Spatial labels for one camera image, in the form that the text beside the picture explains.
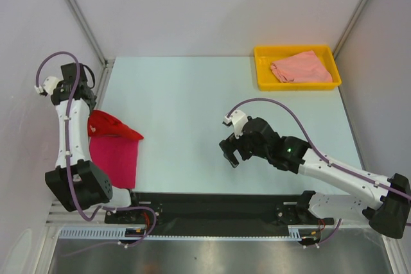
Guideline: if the red t shirt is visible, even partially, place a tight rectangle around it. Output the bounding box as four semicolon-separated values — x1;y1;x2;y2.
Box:
87;110;144;141

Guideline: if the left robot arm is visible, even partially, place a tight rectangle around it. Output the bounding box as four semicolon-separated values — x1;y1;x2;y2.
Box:
44;62;142;223

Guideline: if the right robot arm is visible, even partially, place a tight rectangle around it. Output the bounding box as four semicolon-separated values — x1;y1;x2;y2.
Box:
219;110;410;239

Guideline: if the folded magenta t shirt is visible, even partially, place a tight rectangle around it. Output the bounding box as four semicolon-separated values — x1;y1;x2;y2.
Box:
89;136;139;189

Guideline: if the yellow plastic bin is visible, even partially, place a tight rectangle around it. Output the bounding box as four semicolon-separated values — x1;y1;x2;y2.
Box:
254;45;342;91

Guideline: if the pink t shirt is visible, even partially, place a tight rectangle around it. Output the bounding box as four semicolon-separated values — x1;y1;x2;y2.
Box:
270;50;333;83

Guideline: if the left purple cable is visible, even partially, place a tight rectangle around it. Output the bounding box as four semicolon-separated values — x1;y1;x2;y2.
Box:
35;51;158;257

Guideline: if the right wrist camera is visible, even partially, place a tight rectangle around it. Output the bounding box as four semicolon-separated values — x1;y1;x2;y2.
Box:
223;110;249;139

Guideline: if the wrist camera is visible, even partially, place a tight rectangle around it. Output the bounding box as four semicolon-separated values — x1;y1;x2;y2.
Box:
34;76;61;96
223;110;249;139

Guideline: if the left aluminium corner post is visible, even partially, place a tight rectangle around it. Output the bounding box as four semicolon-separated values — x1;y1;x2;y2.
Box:
44;0;109;66

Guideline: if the aluminium corner post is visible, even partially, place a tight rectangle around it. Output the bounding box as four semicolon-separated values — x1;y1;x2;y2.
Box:
333;0;370;60
44;0;109;66

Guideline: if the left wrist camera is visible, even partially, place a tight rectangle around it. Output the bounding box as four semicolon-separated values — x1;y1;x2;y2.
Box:
34;76;61;96

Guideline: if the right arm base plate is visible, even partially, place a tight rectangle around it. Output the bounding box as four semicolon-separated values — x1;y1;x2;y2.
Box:
274;202;321;225

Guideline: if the right cable duct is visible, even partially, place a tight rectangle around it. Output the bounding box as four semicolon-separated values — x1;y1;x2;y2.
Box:
288;225;321;241

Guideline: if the cable duct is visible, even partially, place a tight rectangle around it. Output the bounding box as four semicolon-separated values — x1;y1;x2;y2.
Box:
59;225;147;240
288;225;321;241

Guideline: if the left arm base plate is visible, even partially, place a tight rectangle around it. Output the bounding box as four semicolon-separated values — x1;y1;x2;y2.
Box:
104;192;162;226

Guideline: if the aluminium frame rail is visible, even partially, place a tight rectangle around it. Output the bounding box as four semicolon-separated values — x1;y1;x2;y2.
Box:
46;201;106;226

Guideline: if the left cable duct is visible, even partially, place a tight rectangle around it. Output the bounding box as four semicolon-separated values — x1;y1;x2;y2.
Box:
59;225;147;240

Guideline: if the right aluminium corner post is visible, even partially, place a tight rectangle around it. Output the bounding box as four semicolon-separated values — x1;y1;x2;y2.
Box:
333;0;370;60

